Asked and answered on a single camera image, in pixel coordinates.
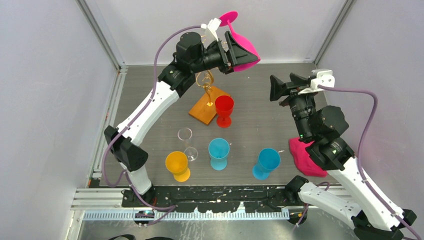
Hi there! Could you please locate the pink crumpled cloth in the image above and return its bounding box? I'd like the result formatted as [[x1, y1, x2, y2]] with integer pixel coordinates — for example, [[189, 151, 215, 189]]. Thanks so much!
[[288, 137, 328, 178]]

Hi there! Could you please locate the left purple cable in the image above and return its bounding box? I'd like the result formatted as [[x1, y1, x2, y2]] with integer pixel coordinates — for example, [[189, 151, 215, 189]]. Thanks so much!
[[100, 25, 203, 213]]

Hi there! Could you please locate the yellow plastic wine glass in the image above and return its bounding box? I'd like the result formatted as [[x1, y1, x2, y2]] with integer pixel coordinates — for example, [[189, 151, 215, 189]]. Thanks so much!
[[165, 151, 191, 183]]

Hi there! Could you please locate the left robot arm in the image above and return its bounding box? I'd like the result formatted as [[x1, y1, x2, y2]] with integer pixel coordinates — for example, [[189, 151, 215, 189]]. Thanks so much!
[[104, 25, 260, 207]]

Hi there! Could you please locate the pink plastic wine glass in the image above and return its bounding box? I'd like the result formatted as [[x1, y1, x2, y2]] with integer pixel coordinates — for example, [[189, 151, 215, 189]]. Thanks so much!
[[219, 11, 261, 72]]

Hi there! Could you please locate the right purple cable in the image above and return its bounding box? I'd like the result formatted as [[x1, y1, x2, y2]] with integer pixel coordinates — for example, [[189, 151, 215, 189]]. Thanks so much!
[[317, 84, 422, 240]]

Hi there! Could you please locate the red plastic wine glass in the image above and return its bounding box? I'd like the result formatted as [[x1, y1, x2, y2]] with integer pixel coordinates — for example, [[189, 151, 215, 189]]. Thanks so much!
[[215, 95, 234, 128]]

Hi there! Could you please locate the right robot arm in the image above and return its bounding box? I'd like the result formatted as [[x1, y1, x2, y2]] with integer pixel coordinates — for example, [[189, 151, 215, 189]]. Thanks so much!
[[269, 69, 417, 240]]

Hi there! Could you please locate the blue wine glass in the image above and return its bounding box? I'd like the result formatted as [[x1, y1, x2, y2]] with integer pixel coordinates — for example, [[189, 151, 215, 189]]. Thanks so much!
[[252, 148, 281, 180], [208, 138, 230, 171]]

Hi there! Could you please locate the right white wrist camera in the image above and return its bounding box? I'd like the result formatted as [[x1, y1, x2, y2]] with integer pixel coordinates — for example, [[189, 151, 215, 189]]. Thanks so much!
[[309, 69, 336, 91]]

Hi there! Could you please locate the gold wire glass rack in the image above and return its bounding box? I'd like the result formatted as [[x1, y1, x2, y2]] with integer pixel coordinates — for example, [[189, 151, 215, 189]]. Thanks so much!
[[188, 70, 230, 126]]

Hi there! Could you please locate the blue wine glass right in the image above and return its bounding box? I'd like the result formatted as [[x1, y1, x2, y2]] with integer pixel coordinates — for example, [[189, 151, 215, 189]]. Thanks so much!
[[252, 148, 281, 180]]

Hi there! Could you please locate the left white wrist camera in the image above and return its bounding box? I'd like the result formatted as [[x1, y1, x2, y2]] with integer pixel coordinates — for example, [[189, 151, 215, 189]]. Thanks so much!
[[200, 18, 222, 41]]

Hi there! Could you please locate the clear wine glass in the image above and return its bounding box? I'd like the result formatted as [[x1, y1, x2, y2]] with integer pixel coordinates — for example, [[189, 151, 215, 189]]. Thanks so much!
[[177, 127, 199, 162]]

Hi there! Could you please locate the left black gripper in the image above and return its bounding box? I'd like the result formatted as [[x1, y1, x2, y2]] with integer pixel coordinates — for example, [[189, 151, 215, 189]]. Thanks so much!
[[191, 32, 259, 75]]

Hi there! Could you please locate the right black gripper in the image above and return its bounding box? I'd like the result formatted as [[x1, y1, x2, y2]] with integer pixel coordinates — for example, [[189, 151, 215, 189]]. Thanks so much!
[[269, 72, 318, 140]]

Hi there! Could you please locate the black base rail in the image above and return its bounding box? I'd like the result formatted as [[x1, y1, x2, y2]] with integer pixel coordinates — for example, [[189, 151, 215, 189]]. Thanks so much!
[[142, 185, 305, 213]]

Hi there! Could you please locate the purple cable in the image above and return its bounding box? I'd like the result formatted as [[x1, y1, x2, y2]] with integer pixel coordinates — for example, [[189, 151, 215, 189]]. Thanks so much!
[[317, 84, 422, 240], [100, 25, 203, 213]]

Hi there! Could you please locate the blue wine glass centre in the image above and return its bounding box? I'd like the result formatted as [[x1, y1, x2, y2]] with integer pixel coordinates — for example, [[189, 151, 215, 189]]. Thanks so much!
[[208, 138, 230, 171]]

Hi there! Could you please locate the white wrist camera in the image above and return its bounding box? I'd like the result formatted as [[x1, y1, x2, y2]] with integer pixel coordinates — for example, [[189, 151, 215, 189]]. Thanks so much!
[[309, 69, 336, 91], [200, 18, 222, 41]]

